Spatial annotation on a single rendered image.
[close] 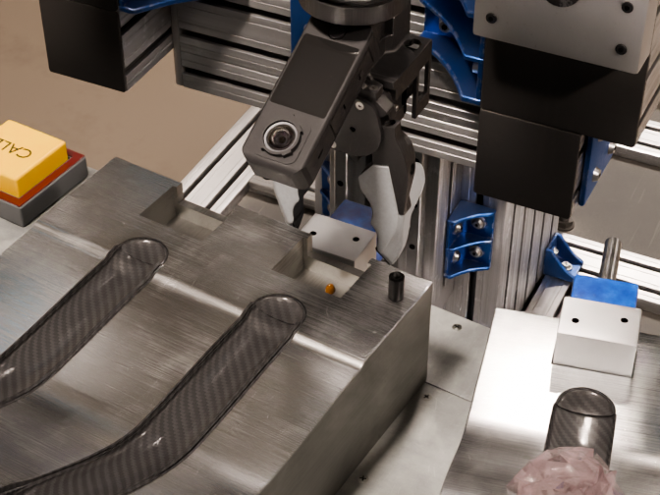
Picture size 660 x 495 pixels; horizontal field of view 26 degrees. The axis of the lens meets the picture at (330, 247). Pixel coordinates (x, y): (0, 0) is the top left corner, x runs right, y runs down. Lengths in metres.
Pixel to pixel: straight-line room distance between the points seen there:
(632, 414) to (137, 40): 0.69
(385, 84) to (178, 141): 1.66
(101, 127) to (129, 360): 1.77
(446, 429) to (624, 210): 1.20
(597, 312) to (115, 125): 1.80
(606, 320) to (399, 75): 0.21
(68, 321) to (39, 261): 0.06
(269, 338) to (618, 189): 1.32
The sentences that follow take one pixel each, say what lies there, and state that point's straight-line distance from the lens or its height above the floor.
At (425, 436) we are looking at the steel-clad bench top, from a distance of 0.95.
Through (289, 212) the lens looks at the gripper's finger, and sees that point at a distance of 1.02.
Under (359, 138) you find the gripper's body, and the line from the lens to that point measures 0.95.
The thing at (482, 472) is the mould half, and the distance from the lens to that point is 0.82.
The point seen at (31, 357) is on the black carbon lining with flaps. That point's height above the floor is 0.88.
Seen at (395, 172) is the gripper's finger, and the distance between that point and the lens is 0.96.
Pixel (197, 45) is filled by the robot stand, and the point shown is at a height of 0.74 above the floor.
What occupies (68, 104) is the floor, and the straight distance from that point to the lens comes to 2.71.
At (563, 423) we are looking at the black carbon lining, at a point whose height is 0.85.
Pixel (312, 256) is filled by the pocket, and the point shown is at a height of 0.87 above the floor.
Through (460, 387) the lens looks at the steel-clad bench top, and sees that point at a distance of 0.98.
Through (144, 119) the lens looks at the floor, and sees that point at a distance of 2.65.
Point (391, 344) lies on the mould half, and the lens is 0.90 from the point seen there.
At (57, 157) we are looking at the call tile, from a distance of 1.15.
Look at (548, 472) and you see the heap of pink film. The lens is 0.80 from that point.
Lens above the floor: 1.50
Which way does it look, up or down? 40 degrees down
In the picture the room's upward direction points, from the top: straight up
